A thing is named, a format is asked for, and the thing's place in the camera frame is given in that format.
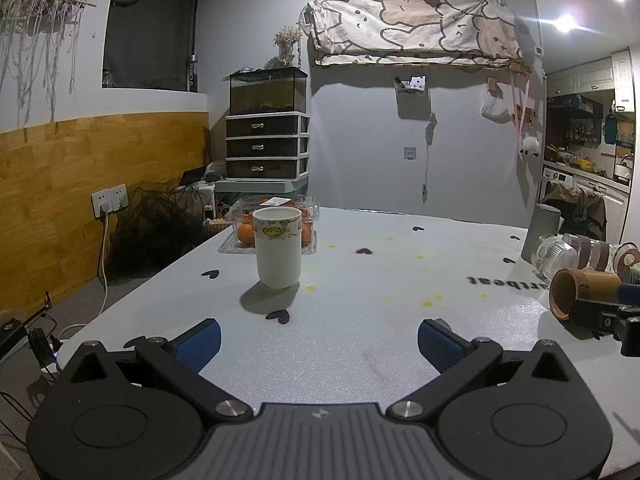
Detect green storage box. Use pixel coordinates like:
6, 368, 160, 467
214, 178, 309, 196

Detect vase with dried flowers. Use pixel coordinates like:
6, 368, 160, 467
273, 25, 304, 67

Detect white plastic bag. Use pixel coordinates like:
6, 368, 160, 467
481, 85, 516, 124

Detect macrame wall hanging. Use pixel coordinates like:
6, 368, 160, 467
0, 0, 97, 113

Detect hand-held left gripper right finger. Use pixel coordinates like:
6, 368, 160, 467
387, 318, 577, 421

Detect white power cable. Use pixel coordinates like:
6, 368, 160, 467
55, 214, 112, 343

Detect printed blanket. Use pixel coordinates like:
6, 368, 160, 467
301, 0, 524, 67

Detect clear cup with brown band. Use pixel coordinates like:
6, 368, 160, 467
562, 233, 609, 272

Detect dark window curtain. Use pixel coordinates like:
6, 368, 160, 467
103, 0, 207, 94

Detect white sheep plush toy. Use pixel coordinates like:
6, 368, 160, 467
517, 132, 542, 161

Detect white and brown paper cup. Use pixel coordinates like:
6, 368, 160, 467
600, 242, 640, 277

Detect white wall sockets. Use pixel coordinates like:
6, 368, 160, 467
91, 184, 129, 219

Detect black power adapter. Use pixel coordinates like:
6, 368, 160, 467
27, 327, 64, 376

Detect clear plastic box of oranges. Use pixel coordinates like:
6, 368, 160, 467
223, 195, 321, 256

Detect white cup with yellow print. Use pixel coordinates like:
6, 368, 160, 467
252, 206, 303, 290

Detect white plastic drawer unit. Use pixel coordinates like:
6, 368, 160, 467
224, 112, 311, 181

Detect white wall holder box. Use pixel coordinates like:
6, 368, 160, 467
393, 74, 431, 119

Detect glass fish tank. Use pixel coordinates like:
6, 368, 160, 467
228, 66, 309, 116

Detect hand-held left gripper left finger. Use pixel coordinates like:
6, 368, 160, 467
64, 318, 254, 422

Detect grey cup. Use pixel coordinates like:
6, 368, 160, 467
520, 203, 562, 264

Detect white washing machine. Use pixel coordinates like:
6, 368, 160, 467
539, 167, 577, 202

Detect chair with brown clothing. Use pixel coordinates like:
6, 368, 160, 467
542, 181, 609, 242

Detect white kettle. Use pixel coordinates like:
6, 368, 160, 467
612, 154, 636, 182

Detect black net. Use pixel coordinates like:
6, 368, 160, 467
111, 179, 212, 277

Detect white kitchen wall cabinet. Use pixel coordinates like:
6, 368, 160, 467
545, 47, 635, 111

